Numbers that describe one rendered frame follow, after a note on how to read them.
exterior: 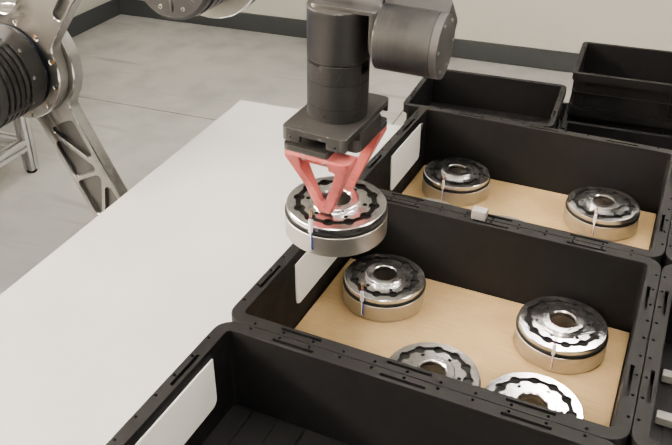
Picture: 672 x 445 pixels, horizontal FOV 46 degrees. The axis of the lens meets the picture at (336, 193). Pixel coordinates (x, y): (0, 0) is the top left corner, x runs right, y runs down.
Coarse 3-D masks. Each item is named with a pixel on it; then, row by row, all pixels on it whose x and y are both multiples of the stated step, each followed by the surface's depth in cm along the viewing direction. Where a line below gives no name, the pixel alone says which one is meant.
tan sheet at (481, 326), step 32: (448, 288) 101; (320, 320) 96; (352, 320) 96; (416, 320) 96; (448, 320) 96; (480, 320) 96; (512, 320) 96; (384, 352) 91; (480, 352) 91; (512, 352) 91; (608, 352) 91; (576, 384) 86; (608, 384) 86; (608, 416) 82
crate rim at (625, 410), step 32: (480, 224) 96; (288, 256) 90; (608, 256) 91; (640, 256) 90; (256, 288) 85; (256, 320) 80; (640, 320) 80; (352, 352) 76; (640, 352) 76; (448, 384) 72; (544, 416) 69
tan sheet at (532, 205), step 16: (416, 176) 127; (416, 192) 123; (496, 192) 123; (512, 192) 123; (528, 192) 123; (544, 192) 123; (496, 208) 119; (512, 208) 119; (528, 208) 119; (544, 208) 119; (560, 208) 119; (544, 224) 115; (560, 224) 115; (640, 224) 115; (624, 240) 111; (640, 240) 111
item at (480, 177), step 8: (440, 160) 125; (448, 160) 126; (456, 160) 126; (464, 160) 125; (472, 160) 125; (432, 168) 123; (440, 168) 123; (472, 168) 123; (480, 168) 123; (432, 176) 121; (440, 176) 121; (472, 176) 121; (480, 176) 121; (488, 176) 121; (440, 184) 119; (448, 184) 118; (456, 184) 119; (464, 184) 119; (472, 184) 118; (480, 184) 119
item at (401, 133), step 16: (416, 112) 125; (432, 112) 126; (448, 112) 125; (464, 112) 125; (400, 128) 120; (528, 128) 120; (544, 128) 120; (608, 144) 116; (624, 144) 115; (640, 144) 115; (368, 176) 107; (384, 192) 103; (448, 208) 99; (464, 208) 99; (512, 224) 96; (528, 224) 96; (576, 240) 93; (592, 240) 93; (656, 240) 93; (656, 256) 90
